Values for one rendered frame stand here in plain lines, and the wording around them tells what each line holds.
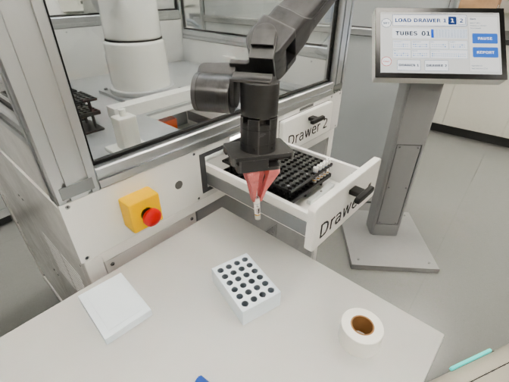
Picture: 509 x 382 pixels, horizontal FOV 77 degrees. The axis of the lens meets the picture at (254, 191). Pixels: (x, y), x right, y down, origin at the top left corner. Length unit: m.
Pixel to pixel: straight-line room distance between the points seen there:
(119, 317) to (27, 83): 0.41
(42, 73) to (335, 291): 0.64
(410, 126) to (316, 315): 1.24
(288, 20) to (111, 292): 0.58
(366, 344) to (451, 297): 1.34
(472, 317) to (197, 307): 1.44
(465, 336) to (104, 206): 1.55
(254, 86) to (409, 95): 1.26
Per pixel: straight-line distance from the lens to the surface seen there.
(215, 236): 0.81
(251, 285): 0.64
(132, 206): 0.69
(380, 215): 1.96
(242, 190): 0.76
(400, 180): 1.85
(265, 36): 0.50
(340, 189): 0.68
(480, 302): 1.96
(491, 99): 3.66
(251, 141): 0.49
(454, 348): 1.72
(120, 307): 0.68
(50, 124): 0.63
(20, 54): 0.60
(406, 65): 1.54
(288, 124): 1.03
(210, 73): 0.51
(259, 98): 0.47
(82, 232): 0.72
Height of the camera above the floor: 1.28
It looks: 33 degrees down
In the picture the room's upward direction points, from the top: straight up
